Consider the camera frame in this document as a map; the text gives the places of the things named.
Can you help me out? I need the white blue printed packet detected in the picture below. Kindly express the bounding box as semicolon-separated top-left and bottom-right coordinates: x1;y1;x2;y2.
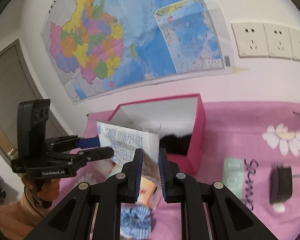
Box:
97;121;159;165

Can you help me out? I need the pink sleeved left forearm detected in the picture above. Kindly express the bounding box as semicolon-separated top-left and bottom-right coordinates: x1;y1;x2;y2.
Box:
0;189;50;239

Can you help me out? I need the left hand orange glove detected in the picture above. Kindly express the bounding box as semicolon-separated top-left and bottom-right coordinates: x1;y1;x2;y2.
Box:
21;174;60;209

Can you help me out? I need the blue checked fabric bow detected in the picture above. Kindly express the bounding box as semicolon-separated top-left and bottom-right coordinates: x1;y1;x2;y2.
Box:
120;204;152;239

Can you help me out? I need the pink barcode packet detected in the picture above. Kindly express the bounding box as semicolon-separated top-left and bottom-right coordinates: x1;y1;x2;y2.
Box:
138;153;162;210

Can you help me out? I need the grey door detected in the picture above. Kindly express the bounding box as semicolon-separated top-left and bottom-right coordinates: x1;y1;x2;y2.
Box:
0;38;71;160

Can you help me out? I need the pink flower tablecloth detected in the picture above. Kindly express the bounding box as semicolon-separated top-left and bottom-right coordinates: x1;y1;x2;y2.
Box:
57;101;300;240

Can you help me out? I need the black power adapter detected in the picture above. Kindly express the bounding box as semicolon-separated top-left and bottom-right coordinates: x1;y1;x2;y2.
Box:
269;165;293;213

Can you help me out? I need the pink cardboard box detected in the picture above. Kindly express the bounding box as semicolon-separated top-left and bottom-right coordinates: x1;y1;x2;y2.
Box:
108;94;206;174

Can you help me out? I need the colourful wall map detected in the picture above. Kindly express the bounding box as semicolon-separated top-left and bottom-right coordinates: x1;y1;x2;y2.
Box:
42;0;234;103

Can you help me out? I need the white wall socket left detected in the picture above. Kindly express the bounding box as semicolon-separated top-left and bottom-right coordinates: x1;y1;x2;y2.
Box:
231;22;269;58

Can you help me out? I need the white wall socket middle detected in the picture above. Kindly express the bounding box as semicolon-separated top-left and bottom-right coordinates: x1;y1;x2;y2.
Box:
263;23;292;60

